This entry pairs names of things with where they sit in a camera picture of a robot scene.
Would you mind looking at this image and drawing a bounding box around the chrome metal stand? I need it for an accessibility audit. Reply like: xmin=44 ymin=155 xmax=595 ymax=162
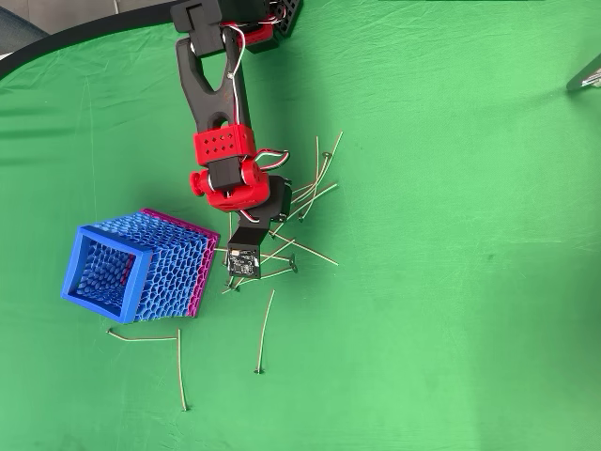
xmin=564 ymin=50 xmax=601 ymax=94

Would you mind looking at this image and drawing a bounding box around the green fabric backdrop black rim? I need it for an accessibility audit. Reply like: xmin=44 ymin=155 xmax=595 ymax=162
xmin=0 ymin=0 xmax=601 ymax=451

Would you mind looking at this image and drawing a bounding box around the red white servo cable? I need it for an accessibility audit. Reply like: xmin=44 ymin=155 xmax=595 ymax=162
xmin=253 ymin=148 xmax=291 ymax=171
xmin=226 ymin=23 xmax=247 ymax=129

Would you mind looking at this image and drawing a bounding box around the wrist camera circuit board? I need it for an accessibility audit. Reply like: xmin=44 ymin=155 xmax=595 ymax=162
xmin=226 ymin=225 xmax=270 ymax=279

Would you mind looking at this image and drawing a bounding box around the blue and magenta lattice basket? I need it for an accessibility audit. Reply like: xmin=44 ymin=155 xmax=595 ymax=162
xmin=59 ymin=207 xmax=221 ymax=325

